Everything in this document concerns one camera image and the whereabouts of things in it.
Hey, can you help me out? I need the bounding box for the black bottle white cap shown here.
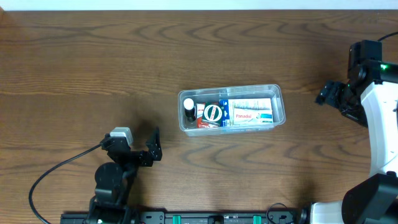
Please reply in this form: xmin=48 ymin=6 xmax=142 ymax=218
xmin=183 ymin=98 xmax=196 ymax=122

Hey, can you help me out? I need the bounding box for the red and white box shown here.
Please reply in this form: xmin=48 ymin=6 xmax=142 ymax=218
xmin=196 ymin=103 xmax=220 ymax=128

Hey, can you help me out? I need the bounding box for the dark green square box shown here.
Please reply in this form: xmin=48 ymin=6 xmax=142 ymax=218
xmin=202 ymin=103 xmax=223 ymax=126

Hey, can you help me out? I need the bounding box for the blue cooling patch box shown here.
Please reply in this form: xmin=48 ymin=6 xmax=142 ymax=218
xmin=218 ymin=98 xmax=274 ymax=128

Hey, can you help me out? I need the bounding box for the white Panadol box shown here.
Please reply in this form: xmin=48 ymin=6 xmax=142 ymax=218
xmin=233 ymin=108 xmax=273 ymax=125

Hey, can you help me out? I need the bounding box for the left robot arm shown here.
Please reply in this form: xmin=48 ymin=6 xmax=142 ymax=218
xmin=83 ymin=127 xmax=162 ymax=224

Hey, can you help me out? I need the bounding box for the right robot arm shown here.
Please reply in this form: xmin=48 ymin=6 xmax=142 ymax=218
xmin=309 ymin=56 xmax=397 ymax=223

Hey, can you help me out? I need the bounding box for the clear plastic container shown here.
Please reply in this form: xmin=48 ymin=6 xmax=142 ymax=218
xmin=178 ymin=84 xmax=286 ymax=136

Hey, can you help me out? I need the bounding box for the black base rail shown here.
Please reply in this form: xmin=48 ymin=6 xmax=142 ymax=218
xmin=60 ymin=211 xmax=312 ymax=224

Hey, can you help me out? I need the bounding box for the left black cable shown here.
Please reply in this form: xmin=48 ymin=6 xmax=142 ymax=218
xmin=28 ymin=143 xmax=103 ymax=224

